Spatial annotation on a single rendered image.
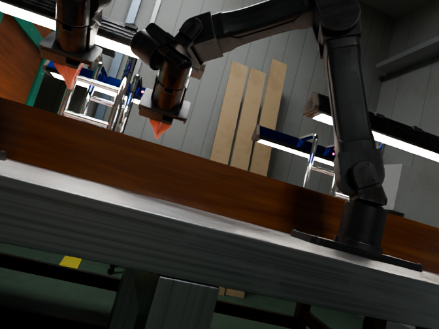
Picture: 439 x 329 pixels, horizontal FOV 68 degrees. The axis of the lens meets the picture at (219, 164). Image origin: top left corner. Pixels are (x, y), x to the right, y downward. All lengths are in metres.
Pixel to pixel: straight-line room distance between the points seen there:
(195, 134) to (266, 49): 1.24
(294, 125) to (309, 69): 0.67
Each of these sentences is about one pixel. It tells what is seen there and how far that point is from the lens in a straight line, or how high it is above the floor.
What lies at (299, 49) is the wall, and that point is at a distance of 3.97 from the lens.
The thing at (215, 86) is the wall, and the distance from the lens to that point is 3.43.
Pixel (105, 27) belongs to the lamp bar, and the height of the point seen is 1.07.
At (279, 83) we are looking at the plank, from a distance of 3.39.
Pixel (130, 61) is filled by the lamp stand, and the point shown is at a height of 1.06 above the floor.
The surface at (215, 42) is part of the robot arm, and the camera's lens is 0.64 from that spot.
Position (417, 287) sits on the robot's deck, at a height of 0.66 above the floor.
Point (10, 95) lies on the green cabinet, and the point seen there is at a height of 0.92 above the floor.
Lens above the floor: 0.69
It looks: 7 degrees up
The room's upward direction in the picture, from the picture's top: 15 degrees clockwise
